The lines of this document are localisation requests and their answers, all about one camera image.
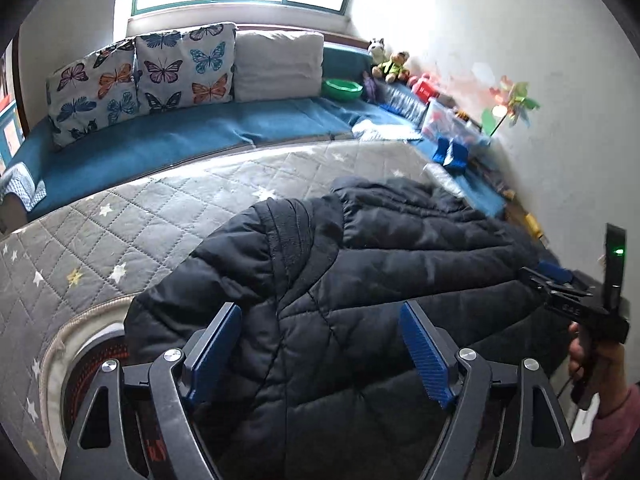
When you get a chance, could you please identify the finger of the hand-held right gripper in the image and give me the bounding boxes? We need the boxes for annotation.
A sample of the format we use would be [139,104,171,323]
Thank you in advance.
[519,266,568,307]
[537,260,592,292]

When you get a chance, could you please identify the dark red patterned cloth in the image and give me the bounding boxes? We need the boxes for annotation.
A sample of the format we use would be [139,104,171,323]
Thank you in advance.
[62,337,167,480]

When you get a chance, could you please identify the butterfly print pillow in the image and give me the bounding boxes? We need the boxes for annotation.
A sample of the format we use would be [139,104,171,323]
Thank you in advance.
[46,37,139,149]
[134,21,239,116]

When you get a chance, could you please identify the framed wall picture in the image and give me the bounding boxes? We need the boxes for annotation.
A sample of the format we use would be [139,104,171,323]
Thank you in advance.
[0,94,24,172]

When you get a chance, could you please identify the blue bench mat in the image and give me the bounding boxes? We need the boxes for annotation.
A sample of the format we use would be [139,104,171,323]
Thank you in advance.
[0,42,508,217]

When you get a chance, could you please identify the white patterned cloth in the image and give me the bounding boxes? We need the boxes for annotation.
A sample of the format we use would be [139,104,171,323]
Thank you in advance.
[352,120,422,143]

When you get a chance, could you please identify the white cat plush toy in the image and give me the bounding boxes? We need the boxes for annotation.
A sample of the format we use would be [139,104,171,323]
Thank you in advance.
[368,37,392,67]

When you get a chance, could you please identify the green plastic basin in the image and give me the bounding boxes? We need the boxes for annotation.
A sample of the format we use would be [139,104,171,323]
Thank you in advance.
[321,78,365,103]

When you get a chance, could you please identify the purple toy figure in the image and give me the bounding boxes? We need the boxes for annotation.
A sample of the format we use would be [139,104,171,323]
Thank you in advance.
[362,71,384,104]

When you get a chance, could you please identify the person's right forearm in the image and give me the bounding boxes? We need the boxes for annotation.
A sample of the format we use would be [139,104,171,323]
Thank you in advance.
[582,382,640,480]

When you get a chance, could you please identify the blue checkered cloth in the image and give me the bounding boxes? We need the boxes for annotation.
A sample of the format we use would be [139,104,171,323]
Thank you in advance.
[0,164,47,212]

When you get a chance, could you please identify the black puffer jacket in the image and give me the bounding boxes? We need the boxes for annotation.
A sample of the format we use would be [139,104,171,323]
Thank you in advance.
[124,176,576,480]

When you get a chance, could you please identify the blue toy blocks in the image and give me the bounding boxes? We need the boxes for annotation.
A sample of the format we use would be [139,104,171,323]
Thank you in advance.
[432,136,472,172]

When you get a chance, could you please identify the grey pillow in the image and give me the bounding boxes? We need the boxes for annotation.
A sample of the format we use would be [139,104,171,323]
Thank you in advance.
[232,30,327,103]

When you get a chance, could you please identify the clear plastic storage box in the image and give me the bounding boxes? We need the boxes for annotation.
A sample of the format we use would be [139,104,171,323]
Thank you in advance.
[421,98,494,149]

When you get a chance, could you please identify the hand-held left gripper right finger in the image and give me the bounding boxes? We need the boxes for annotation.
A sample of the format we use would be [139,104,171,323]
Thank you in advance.
[399,300,584,480]

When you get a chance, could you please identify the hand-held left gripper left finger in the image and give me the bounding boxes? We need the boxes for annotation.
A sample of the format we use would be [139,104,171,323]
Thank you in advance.
[61,302,244,480]

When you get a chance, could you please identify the person's right hand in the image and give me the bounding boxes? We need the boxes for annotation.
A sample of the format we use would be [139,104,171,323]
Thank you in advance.
[569,322,630,417]

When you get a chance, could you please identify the colourful pinwheel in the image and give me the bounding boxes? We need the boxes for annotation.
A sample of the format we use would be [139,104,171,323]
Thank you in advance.
[479,76,542,137]

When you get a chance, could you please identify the teddy bear green shirt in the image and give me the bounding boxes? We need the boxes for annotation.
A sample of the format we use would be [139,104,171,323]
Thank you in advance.
[377,51,412,86]

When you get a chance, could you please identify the yellow toy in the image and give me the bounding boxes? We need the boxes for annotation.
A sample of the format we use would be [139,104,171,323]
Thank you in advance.
[522,212,547,239]

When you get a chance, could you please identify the grey star quilted bedspread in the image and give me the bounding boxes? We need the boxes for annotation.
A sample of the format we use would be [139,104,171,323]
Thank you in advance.
[0,139,501,480]

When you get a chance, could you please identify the red toy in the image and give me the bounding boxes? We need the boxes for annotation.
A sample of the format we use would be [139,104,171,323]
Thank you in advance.
[410,72,442,102]

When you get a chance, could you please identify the blue striped cloth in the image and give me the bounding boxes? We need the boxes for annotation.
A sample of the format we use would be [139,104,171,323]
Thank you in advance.
[379,82,432,122]

